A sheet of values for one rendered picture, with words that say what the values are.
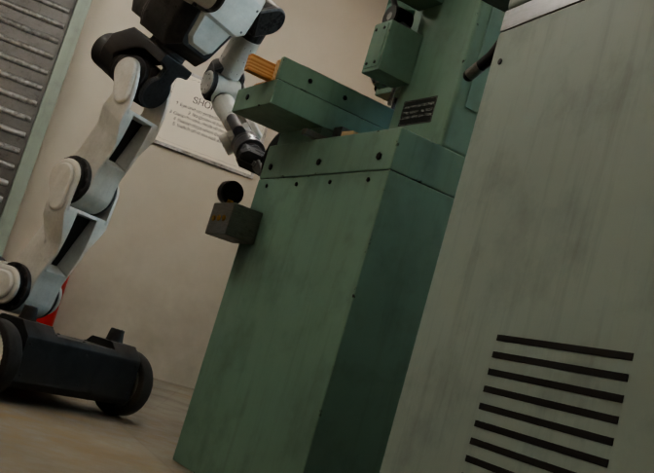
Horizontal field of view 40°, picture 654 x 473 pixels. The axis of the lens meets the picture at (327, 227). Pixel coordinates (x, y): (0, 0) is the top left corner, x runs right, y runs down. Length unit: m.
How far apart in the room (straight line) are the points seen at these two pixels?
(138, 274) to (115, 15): 1.45
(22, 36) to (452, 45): 3.47
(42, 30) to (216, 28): 2.58
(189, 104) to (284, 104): 3.19
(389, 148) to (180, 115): 3.50
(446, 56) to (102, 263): 3.40
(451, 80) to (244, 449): 0.88
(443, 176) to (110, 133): 1.14
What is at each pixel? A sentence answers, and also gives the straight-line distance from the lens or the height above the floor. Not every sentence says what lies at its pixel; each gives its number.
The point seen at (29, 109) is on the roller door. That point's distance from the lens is 5.06.
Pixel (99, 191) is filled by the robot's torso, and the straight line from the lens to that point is 2.67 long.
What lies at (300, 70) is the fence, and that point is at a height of 0.94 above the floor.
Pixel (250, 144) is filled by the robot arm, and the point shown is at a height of 0.86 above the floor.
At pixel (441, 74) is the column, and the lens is 1.96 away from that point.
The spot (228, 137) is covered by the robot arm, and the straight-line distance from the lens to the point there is 2.72.
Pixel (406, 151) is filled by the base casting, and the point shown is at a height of 0.76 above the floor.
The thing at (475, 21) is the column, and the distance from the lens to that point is 1.95.
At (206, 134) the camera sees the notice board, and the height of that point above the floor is 1.40.
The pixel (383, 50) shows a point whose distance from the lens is 2.02.
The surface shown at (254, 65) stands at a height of 0.91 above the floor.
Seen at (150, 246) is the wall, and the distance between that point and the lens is 5.13.
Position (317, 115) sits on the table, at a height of 0.86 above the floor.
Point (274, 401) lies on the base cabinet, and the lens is 1.87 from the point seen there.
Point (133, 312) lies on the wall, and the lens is 5.13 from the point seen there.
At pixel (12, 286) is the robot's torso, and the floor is 0.28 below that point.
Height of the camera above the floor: 0.30
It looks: 9 degrees up
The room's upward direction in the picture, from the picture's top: 16 degrees clockwise
